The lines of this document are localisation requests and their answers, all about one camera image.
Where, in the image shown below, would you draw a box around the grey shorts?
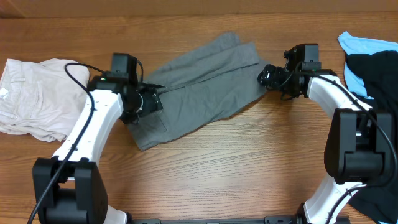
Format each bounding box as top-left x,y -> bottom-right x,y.
128,32 -> 268,151

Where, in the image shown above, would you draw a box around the black garment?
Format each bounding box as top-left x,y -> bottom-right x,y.
345,50 -> 398,224

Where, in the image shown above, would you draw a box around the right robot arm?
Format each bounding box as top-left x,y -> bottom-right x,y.
257,44 -> 397,224

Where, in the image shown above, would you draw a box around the light blue shirt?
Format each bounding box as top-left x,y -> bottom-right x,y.
338,32 -> 397,101

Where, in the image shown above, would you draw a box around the beige folded shorts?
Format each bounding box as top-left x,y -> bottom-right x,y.
1,58 -> 90,142

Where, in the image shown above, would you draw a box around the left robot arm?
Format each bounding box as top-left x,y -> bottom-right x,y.
28,53 -> 162,224

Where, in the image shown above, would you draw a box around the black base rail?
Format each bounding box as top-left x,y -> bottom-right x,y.
127,215 -> 351,224

